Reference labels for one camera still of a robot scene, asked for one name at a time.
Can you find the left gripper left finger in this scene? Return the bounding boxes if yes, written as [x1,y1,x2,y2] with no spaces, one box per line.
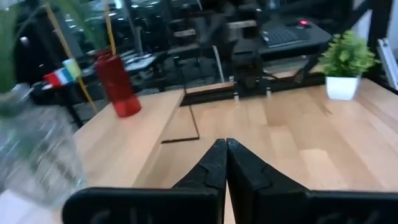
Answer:
[61,138,227,224]

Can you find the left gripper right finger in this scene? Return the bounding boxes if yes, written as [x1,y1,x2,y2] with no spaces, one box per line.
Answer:
[226,138,398,224]

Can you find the clear cut-glass vase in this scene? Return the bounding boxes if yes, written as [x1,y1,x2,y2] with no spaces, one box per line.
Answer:
[0,82,88,208]

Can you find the red ribbed glass vase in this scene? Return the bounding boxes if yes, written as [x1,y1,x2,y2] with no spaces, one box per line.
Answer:
[95,49,142,118]

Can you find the wooden shelf with black legs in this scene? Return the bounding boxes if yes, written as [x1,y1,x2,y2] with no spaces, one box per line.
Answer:
[0,88,200,208]

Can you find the red white green striped tag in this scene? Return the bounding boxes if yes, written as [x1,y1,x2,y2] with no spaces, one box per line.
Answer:
[42,58,82,91]

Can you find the small green plant white pot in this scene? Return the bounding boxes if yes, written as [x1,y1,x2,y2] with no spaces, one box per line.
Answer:
[318,29,379,101]

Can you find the black desk with laptop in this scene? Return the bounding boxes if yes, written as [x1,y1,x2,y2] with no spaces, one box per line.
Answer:
[233,21,333,63]

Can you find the black laptop keyboard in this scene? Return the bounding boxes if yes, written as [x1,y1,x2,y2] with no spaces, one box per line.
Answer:
[259,24,312,49]

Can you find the black aluminium table frame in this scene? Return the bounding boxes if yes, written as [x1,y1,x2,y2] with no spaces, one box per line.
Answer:
[180,74,327,106]

